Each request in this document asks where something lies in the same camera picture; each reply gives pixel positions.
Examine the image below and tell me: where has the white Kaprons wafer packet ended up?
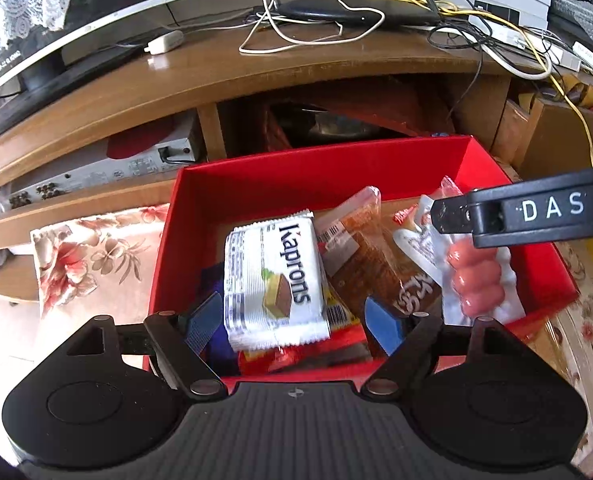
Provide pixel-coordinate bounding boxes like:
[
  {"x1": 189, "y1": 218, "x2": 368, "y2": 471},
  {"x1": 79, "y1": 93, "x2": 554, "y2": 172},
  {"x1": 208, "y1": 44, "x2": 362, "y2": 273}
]
[{"x1": 223, "y1": 210, "x2": 330, "y2": 351}]

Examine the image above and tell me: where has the purple snack bag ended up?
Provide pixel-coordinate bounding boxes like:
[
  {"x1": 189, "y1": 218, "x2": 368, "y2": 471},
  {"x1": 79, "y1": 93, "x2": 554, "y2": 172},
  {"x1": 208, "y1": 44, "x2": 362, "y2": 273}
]
[{"x1": 200, "y1": 262, "x2": 240, "y2": 377}]

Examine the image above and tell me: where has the pink sausages packet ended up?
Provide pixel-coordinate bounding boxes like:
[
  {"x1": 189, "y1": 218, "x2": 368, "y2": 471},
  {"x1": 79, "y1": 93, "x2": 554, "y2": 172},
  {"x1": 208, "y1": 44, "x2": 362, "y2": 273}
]
[{"x1": 415, "y1": 177, "x2": 525, "y2": 326}]

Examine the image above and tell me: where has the brown cardboard box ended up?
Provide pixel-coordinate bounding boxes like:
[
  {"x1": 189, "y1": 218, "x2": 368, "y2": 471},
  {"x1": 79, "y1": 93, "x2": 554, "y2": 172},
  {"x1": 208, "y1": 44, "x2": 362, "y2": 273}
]
[{"x1": 490, "y1": 99, "x2": 593, "y2": 181}]

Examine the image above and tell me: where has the brown cake clear packet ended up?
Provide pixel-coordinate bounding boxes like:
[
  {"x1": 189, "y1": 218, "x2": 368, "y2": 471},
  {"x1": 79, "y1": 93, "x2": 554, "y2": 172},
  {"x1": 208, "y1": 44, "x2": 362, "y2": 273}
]
[{"x1": 313, "y1": 186, "x2": 441, "y2": 318}]

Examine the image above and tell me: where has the floral embroidered tablecloth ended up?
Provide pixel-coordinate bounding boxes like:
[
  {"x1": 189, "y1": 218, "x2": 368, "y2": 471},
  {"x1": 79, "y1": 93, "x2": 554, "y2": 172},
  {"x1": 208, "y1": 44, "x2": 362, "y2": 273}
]
[{"x1": 28, "y1": 159, "x2": 593, "y2": 476}]

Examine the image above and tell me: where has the red cardboard box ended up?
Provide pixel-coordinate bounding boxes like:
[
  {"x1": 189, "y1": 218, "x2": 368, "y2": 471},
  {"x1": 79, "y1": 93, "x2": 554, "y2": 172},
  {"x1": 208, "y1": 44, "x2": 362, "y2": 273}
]
[{"x1": 143, "y1": 134, "x2": 582, "y2": 396}]

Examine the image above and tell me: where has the silver set-top box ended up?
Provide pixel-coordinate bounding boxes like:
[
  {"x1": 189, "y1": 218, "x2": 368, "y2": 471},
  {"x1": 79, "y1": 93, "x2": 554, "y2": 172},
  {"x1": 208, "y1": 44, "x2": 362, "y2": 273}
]
[{"x1": 0, "y1": 110, "x2": 204, "y2": 210}]

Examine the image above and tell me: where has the black router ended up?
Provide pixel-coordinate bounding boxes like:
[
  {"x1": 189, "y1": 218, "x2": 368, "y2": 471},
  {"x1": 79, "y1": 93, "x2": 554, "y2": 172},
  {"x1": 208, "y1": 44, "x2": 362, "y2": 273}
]
[{"x1": 278, "y1": 0, "x2": 439, "y2": 28}]

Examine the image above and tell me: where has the white power adapter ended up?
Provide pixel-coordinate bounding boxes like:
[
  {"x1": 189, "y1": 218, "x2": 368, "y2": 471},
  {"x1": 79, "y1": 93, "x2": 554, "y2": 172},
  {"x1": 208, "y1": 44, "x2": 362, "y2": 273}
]
[{"x1": 144, "y1": 30, "x2": 185, "y2": 55}]

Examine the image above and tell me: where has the television screen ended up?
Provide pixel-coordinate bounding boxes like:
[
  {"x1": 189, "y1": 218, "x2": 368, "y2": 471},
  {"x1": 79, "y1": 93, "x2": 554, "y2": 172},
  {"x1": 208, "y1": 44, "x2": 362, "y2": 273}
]
[{"x1": 0, "y1": 0, "x2": 278, "y2": 149}]

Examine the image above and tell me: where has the white cable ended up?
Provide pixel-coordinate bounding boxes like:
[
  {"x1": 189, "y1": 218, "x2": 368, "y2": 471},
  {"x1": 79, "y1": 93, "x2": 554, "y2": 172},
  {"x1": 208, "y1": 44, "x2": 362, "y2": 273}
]
[{"x1": 236, "y1": 0, "x2": 387, "y2": 58}]

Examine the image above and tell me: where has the yellow cable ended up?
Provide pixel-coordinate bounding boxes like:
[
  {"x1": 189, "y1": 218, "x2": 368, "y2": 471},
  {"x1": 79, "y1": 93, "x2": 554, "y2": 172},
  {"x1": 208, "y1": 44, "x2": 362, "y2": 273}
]
[{"x1": 323, "y1": 0, "x2": 593, "y2": 168}]

